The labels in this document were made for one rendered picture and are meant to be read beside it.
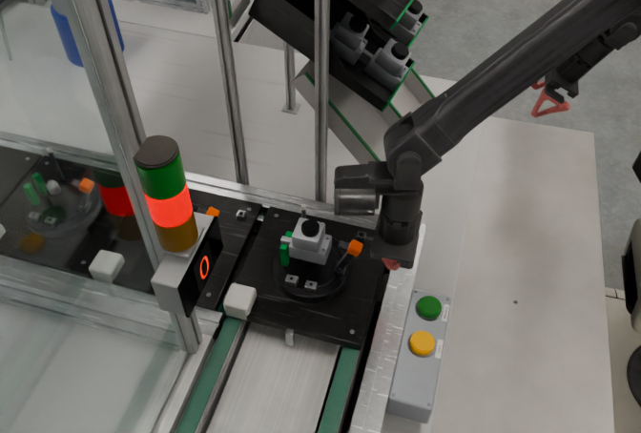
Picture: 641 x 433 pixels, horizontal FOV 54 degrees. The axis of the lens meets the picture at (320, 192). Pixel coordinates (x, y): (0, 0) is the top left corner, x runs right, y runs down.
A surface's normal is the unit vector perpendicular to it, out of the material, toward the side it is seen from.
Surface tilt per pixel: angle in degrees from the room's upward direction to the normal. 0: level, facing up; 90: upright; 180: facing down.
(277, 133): 0
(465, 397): 0
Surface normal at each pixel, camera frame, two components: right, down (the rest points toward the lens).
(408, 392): 0.00, -0.66
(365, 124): 0.64, -0.23
